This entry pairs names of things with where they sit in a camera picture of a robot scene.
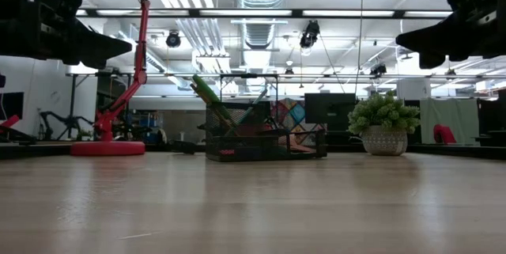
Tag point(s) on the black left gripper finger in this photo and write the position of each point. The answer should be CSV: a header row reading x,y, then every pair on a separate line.
x,y
103,46

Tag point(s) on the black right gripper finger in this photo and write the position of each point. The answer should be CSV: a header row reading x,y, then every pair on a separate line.
x,y
427,42
431,62

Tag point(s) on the red eraser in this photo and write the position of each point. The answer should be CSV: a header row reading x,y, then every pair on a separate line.
x,y
226,152

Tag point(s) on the black mesh desk organizer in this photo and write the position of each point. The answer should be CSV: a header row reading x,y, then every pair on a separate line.
x,y
257,147

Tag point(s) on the green fabric panel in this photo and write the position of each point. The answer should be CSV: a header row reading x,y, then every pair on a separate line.
x,y
450,115

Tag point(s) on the black ceiling spotlight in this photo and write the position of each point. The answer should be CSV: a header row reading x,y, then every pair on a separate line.
x,y
309,32
173,39

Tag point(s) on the red chair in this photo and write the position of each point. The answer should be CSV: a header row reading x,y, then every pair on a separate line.
x,y
442,135

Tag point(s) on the potted green plant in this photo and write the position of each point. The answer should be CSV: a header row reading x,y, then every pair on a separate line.
x,y
381,127

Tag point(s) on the red desk lamp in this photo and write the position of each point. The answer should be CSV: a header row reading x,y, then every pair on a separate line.
x,y
108,148

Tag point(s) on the black monitor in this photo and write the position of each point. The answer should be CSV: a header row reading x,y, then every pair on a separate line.
x,y
330,109

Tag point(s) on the colourful patchwork panel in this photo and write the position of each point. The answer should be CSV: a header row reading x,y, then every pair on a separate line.
x,y
292,113

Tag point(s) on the black wall screen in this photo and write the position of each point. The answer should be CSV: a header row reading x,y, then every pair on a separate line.
x,y
12,105

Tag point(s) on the black overhead frame bar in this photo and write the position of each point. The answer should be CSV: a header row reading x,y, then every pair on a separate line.
x,y
193,13

